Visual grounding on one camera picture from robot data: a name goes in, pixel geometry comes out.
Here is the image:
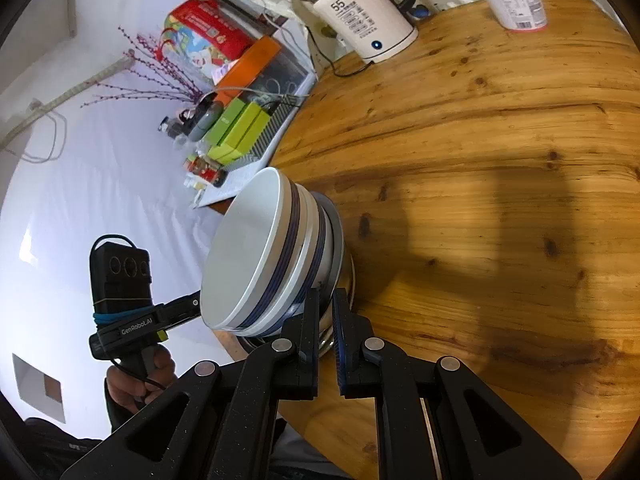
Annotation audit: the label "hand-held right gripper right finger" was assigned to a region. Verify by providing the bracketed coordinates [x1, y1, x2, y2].
[332, 287, 583, 480]

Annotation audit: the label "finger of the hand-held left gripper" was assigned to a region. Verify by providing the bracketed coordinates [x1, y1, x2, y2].
[155, 294, 203, 333]

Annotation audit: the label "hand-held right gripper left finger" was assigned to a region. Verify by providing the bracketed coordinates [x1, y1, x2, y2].
[60, 287, 321, 480]

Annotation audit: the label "small white blue-striped bowl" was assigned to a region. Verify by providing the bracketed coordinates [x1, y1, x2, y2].
[201, 167, 321, 337]

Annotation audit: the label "stainless steel bowl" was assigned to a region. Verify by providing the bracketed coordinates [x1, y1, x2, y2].
[240, 192, 358, 361]

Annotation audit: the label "large white blue-striped bowl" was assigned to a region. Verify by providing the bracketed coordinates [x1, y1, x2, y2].
[280, 180, 336, 338]

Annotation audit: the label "person's left forearm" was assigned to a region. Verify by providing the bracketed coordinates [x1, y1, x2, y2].
[20, 377, 136, 480]

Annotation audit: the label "person's left hand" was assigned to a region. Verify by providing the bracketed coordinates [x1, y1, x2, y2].
[106, 346, 177, 413]

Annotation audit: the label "white shelf board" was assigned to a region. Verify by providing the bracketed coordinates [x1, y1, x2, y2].
[192, 157, 266, 211]

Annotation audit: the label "red decorated jar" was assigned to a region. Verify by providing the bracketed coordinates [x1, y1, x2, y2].
[185, 155, 226, 186]

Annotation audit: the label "small clear bottle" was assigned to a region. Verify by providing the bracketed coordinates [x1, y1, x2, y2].
[160, 112, 193, 143]

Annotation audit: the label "grey case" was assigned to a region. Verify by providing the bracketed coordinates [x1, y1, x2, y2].
[187, 102, 223, 143]

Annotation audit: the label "lime green flat box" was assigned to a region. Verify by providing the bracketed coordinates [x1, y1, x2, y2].
[207, 102, 271, 166]

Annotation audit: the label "dark green flat box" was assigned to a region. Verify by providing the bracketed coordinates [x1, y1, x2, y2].
[202, 97, 248, 146]

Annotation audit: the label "black white patterned box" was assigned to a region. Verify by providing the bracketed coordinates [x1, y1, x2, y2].
[227, 92, 306, 171]

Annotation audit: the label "white corrugated pipe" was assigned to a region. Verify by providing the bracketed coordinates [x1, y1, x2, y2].
[0, 56, 137, 153]

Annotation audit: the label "purple blossom branches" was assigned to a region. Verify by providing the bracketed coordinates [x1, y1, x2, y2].
[80, 25, 203, 108]

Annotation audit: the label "clear bin with orange lid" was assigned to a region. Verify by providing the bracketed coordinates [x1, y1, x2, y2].
[215, 37, 318, 106]

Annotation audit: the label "red colourful printed package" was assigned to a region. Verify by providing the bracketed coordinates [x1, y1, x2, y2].
[161, 0, 257, 81]

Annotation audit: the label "white electric kettle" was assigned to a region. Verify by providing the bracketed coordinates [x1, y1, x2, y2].
[292, 0, 420, 65]

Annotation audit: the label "white plastic tub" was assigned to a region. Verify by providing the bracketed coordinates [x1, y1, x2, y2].
[470, 0, 548, 33]

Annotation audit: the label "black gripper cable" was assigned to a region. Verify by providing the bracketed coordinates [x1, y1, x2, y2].
[112, 357, 168, 391]

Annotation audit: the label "white cable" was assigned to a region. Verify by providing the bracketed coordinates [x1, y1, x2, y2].
[212, 85, 296, 106]

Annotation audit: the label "black kettle power cord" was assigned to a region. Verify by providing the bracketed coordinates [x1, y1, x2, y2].
[305, 25, 368, 78]

